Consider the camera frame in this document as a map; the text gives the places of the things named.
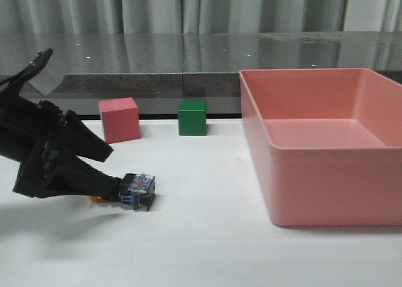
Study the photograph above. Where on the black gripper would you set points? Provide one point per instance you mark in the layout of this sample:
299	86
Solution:
26	133

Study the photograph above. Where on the yellow push button switch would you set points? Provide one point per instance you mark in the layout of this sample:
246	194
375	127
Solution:
135	190

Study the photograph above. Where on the pink wooden cube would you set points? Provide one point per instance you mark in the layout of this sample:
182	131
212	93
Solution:
120	119

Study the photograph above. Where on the grey stone ledge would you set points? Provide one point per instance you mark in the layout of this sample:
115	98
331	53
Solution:
161	70

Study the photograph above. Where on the right green wooden cube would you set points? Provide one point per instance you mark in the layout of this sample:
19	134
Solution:
192	118

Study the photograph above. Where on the grey curtain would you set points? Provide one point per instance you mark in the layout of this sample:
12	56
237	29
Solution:
197	16

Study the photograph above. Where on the pink plastic bin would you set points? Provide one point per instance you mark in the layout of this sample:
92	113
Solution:
326	144

